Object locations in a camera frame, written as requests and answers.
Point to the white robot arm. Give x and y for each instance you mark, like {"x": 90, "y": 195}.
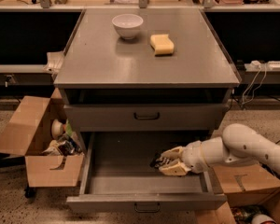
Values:
{"x": 238, "y": 145}

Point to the left cardboard box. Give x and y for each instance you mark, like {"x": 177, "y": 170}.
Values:
{"x": 28, "y": 134}

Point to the cardboard box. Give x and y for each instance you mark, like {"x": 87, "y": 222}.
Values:
{"x": 243, "y": 186}
{"x": 28, "y": 134}

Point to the closed grey upper drawer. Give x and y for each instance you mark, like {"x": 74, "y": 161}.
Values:
{"x": 124, "y": 118}

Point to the grey drawer cabinet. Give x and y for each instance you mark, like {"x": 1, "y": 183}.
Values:
{"x": 100, "y": 68}

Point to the white ceramic bowl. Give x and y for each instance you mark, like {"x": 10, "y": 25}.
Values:
{"x": 127, "y": 26}

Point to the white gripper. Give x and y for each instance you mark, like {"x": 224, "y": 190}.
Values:
{"x": 192, "y": 157}

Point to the white round object in box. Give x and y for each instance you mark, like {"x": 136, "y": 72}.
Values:
{"x": 56, "y": 129}

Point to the right cardboard box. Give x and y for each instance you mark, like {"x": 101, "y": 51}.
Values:
{"x": 243, "y": 186}

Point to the dark rxbar chocolate wrapper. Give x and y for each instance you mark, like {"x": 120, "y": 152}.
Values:
{"x": 160, "y": 162}

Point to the yellow sponge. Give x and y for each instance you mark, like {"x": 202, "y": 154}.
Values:
{"x": 162, "y": 45}

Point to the open grey bottom drawer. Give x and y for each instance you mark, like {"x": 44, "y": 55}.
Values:
{"x": 118, "y": 177}

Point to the white power strip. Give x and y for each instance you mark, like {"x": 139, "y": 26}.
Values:
{"x": 274, "y": 65}

